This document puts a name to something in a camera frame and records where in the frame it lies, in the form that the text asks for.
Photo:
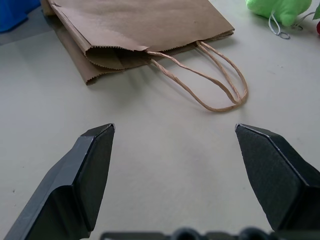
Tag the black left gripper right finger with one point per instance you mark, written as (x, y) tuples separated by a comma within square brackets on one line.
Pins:
[(277, 180)]

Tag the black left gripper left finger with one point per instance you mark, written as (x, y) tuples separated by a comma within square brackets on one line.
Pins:
[(72, 180)]

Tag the green plush toy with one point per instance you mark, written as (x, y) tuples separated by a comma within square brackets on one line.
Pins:
[(280, 10)]

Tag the blue plastic bin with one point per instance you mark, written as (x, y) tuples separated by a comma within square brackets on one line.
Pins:
[(12, 13)]

